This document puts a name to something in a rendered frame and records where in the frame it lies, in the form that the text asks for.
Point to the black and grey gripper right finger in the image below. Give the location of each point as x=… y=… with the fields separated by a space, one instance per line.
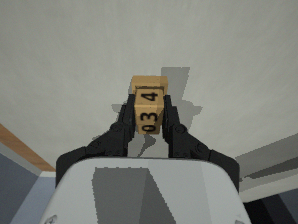
x=184 y=145

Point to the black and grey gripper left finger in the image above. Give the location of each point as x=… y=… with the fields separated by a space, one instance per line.
x=109 y=144

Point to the brown wooden number cube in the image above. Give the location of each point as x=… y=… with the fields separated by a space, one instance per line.
x=149 y=129
x=149 y=107

